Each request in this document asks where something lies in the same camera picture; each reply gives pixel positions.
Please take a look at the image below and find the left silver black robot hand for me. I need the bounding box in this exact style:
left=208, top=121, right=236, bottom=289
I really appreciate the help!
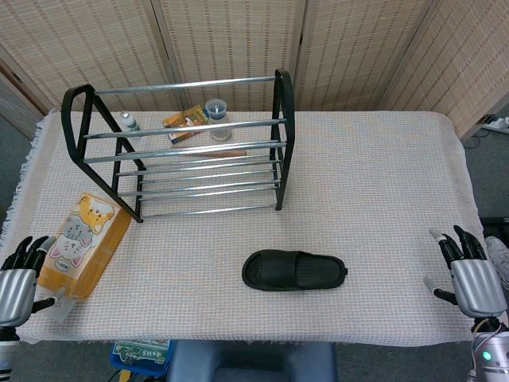
left=0, top=235, right=64, bottom=327

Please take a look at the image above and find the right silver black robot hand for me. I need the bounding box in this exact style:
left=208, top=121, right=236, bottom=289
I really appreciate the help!
left=423, top=224, right=509, bottom=319

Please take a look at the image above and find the black rubber slipper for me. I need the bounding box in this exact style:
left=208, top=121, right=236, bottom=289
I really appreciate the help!
left=241, top=249, right=349, bottom=290

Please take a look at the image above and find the blue plastic crate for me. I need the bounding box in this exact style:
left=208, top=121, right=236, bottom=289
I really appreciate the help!
left=109, top=339, right=176, bottom=379

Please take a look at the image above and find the white woven tablecloth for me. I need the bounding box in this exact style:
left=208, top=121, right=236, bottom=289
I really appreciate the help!
left=0, top=110, right=485, bottom=345

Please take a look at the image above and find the white power strip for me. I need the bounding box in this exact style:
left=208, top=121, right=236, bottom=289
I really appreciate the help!
left=479, top=114, right=509, bottom=134

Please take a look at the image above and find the small white green-label bottle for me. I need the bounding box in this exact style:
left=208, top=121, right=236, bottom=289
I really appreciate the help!
left=120, top=111, right=141, bottom=134

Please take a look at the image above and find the orange snack box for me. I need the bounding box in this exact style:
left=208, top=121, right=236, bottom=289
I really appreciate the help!
left=161, top=104, right=210, bottom=145

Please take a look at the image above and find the black metal shoe rack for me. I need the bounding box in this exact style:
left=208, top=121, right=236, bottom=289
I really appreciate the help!
left=61, top=68, right=296, bottom=224

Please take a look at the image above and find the clear bottle with blue cap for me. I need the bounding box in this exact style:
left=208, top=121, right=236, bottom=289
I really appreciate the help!
left=204, top=98, right=233, bottom=142

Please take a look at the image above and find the beige bamboo folding screen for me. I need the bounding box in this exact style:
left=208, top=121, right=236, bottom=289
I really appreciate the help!
left=0, top=0, right=509, bottom=138

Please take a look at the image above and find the right wrist wire bundle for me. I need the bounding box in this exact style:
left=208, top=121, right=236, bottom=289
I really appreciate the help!
left=471, top=317, right=503, bottom=345

